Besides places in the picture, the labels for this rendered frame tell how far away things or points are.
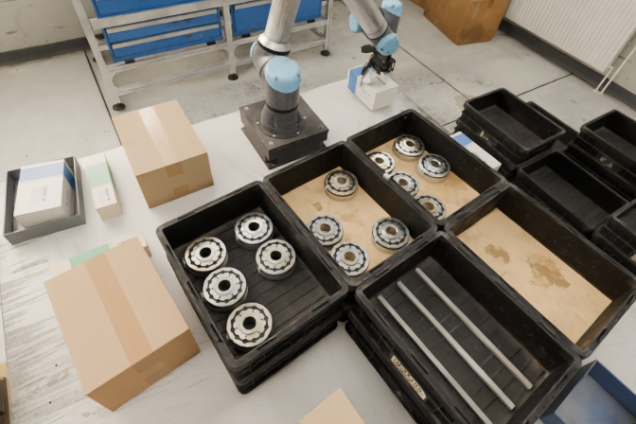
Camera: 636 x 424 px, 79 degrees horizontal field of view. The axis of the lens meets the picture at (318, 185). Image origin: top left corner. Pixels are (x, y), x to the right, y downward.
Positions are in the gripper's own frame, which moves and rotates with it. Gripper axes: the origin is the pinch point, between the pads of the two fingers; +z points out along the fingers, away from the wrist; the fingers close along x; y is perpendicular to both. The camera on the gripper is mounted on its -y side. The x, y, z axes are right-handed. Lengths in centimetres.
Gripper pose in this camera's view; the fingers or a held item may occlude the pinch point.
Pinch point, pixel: (372, 81)
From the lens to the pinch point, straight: 173.5
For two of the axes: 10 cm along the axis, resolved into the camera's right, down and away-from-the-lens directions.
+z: -0.7, 6.5, 7.6
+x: 8.5, -3.5, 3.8
